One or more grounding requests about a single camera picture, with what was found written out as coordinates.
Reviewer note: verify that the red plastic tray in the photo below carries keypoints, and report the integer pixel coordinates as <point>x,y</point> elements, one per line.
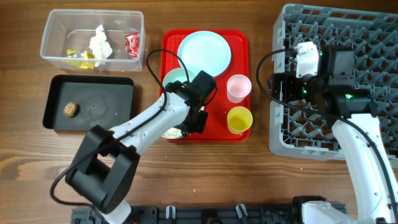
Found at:
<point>216,125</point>

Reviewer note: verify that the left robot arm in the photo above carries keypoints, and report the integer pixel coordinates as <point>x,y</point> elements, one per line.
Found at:
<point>105,164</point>

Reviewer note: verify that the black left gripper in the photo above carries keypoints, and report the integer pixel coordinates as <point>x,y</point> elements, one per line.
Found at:
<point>199,125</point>

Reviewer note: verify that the clear plastic bin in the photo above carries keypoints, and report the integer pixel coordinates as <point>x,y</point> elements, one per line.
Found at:
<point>73,28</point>

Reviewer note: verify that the grey dishwasher rack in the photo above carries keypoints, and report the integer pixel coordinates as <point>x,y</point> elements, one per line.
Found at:
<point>373,37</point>

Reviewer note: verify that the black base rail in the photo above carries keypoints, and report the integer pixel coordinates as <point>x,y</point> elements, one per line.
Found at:
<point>268,214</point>

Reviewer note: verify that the white napkin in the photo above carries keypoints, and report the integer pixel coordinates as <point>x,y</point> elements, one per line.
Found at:
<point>99,45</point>

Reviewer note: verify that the red snack wrapper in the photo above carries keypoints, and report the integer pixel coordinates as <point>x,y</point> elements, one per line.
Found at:
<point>132,44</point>

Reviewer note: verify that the yellow plastic cup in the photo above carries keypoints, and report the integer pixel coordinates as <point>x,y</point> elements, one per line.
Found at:
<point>239,119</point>

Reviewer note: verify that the pink plastic cup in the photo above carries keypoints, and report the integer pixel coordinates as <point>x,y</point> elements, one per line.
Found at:
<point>238,87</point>

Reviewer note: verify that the black tray bin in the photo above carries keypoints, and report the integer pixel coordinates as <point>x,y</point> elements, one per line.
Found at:
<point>106,101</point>

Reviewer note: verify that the white rice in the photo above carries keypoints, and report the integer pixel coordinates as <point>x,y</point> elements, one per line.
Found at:
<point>173,133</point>

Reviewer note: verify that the light blue bowl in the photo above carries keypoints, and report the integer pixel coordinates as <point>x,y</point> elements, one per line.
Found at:
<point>172,134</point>

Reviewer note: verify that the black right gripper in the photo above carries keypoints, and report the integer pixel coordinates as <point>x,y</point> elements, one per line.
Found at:
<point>289,79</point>

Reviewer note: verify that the mint green bowl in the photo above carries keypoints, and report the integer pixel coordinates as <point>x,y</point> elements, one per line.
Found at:
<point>177,74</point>

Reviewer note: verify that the yellow snack wrapper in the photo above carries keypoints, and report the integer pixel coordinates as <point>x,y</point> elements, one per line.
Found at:
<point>79,59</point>

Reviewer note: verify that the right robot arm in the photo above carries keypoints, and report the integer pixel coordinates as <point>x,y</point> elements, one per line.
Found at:
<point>324,77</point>

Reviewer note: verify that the brown food ball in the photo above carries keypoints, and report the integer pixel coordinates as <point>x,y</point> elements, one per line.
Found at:
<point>70,109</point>

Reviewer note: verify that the light blue plate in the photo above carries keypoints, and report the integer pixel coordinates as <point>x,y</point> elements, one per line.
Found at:
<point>205,51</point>

